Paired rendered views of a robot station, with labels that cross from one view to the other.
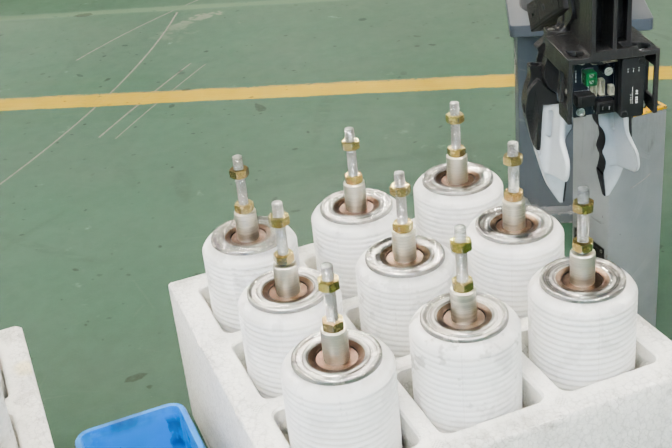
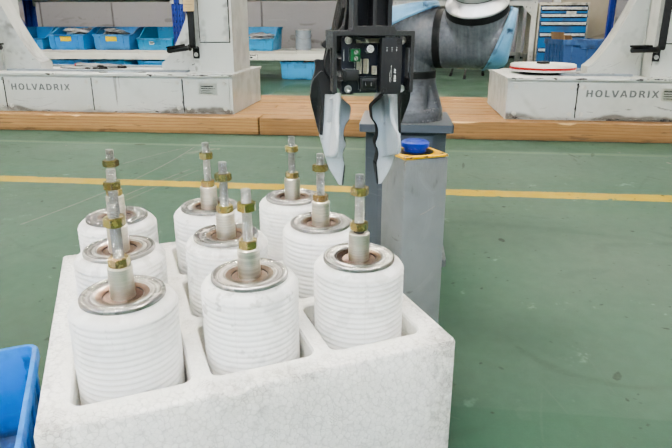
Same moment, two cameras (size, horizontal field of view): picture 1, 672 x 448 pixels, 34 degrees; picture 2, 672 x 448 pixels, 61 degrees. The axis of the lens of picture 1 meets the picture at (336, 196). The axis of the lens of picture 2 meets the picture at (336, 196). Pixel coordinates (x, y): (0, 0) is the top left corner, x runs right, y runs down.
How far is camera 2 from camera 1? 0.42 m
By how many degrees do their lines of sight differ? 10
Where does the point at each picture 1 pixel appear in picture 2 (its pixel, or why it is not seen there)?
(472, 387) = (243, 334)
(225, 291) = not seen: hidden behind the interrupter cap
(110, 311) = not seen: hidden behind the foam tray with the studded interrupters
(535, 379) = (311, 338)
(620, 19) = (384, 8)
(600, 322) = (366, 289)
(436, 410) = (215, 355)
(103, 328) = (50, 304)
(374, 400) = (142, 333)
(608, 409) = (367, 367)
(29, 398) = not seen: outside the picture
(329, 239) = (181, 226)
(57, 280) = (37, 273)
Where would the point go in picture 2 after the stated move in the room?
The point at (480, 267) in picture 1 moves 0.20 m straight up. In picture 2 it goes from (289, 252) to (284, 85)
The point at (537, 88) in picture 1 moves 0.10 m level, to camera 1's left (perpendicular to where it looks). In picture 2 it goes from (320, 78) to (215, 78)
